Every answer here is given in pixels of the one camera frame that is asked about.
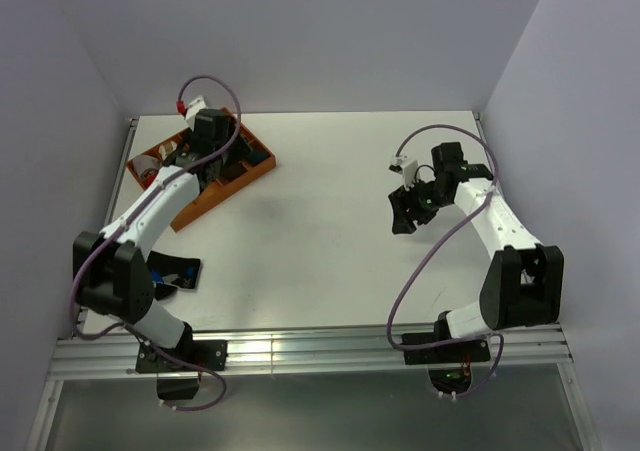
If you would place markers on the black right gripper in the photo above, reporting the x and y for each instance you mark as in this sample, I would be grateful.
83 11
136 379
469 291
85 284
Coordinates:
402 222

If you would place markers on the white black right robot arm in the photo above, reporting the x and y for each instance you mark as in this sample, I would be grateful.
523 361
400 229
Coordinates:
523 284

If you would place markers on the grey white rolled sock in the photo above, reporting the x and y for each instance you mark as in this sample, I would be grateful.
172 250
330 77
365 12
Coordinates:
145 168

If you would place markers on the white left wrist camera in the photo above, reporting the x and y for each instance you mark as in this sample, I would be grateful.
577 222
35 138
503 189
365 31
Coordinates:
190 110

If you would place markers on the dark teal rolled sock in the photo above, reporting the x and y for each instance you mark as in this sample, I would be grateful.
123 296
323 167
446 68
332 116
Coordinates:
255 157

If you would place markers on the orange wooden divider tray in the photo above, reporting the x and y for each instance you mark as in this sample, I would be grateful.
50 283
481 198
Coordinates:
213 191

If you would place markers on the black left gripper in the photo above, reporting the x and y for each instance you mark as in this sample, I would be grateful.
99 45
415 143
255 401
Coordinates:
233 156

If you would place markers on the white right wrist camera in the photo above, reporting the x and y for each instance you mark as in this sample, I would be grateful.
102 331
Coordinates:
406 168

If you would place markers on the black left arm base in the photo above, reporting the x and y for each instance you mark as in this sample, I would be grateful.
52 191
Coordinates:
179 378

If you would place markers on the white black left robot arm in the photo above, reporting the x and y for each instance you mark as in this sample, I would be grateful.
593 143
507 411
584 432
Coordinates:
111 274

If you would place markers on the beige brown rolled sock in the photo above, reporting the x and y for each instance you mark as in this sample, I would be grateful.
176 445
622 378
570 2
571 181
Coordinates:
166 148

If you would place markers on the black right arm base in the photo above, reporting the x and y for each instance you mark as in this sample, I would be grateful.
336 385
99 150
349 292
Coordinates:
450 365

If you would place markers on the aluminium frame rail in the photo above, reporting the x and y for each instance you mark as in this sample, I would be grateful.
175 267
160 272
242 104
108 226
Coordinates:
313 350

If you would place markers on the black patterned sock pile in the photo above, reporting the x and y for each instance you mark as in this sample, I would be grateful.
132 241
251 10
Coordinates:
171 273

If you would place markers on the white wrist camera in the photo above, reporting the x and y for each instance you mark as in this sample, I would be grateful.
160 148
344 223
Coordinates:
190 110
406 168

